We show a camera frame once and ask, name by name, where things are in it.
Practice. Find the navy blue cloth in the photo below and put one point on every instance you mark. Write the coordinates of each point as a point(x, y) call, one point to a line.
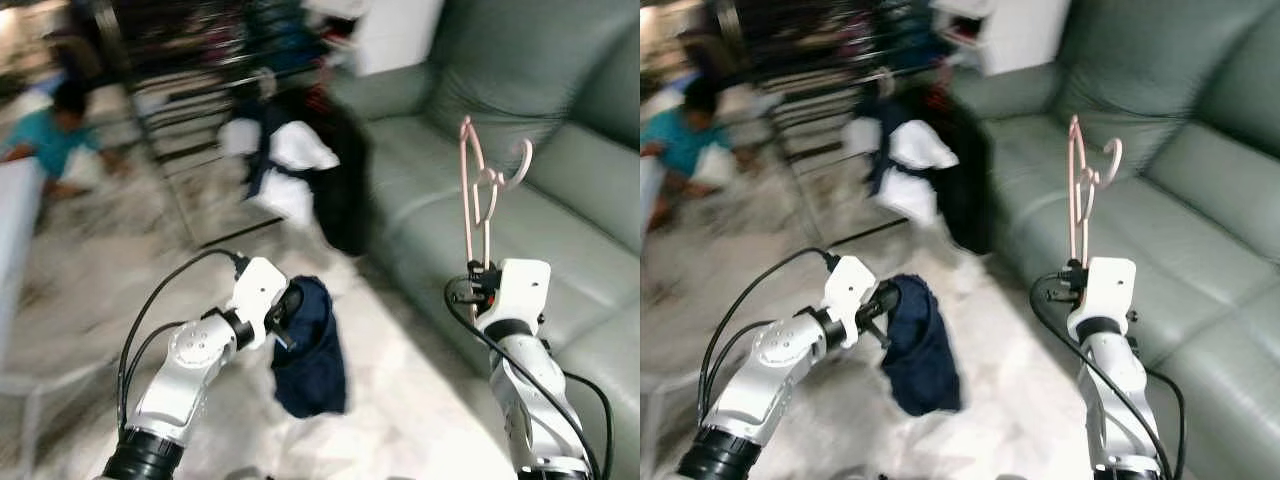
point(925, 355)
point(315, 360)

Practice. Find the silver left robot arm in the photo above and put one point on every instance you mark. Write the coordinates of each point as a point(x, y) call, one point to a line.
point(765, 370)
point(185, 370)

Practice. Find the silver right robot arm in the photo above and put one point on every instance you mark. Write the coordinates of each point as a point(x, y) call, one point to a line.
point(530, 400)
point(1115, 400)

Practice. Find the grey green leather sofa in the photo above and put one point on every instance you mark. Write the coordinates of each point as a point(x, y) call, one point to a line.
point(1200, 250)
point(560, 250)

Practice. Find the black metal drying rack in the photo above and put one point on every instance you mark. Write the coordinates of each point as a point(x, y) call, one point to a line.
point(790, 90)
point(170, 90)

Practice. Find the child in teal shirt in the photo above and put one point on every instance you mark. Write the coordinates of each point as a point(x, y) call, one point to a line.
point(50, 140)
point(685, 140)

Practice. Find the white cabinet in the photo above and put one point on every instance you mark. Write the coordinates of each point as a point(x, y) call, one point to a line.
point(1020, 35)
point(400, 35)

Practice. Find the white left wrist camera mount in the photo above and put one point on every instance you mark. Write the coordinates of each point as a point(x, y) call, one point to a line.
point(848, 292)
point(258, 295)

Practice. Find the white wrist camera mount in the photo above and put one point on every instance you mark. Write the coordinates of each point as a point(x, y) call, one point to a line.
point(258, 295)
point(520, 290)
point(848, 292)
point(1105, 290)

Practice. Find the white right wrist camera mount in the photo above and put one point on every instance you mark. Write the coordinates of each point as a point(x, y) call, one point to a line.
point(520, 290)
point(1105, 290)

